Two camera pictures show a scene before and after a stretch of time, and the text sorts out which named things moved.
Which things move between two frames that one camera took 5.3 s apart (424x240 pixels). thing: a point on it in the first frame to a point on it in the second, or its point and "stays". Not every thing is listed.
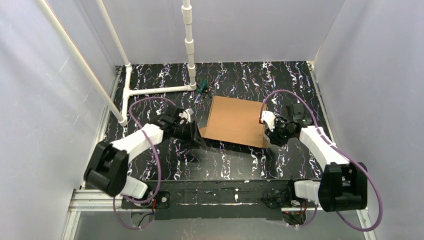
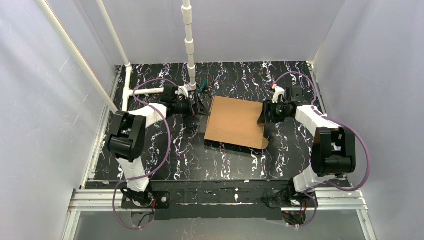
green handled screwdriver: x=201 y=88 stays
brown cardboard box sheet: x=235 y=121 stays
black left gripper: x=187 y=131 to x=192 y=105
